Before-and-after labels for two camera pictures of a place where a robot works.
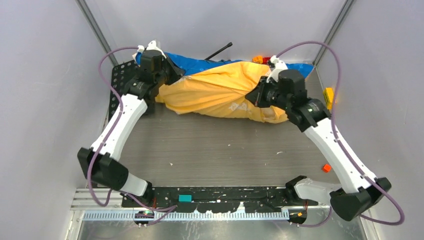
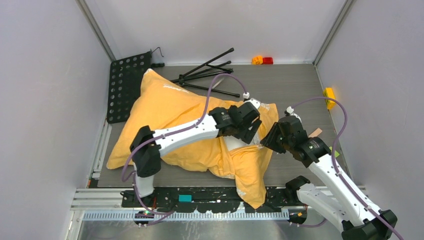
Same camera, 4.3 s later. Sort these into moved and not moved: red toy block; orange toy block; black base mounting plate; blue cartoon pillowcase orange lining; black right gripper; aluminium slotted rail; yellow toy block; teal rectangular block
Moved: blue cartoon pillowcase orange lining; black right gripper
Not moved: red toy block; yellow toy block; teal rectangular block; black base mounting plate; orange toy block; aluminium slotted rail
